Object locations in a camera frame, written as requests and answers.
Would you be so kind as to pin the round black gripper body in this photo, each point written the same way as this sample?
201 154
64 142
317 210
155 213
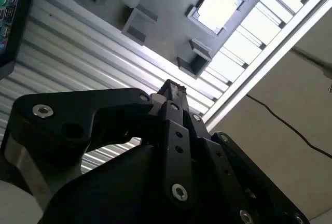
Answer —
116 195

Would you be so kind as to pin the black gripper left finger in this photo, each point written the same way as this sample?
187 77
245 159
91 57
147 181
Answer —
77 110

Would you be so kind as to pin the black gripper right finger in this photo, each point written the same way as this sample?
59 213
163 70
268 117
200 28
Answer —
228 161

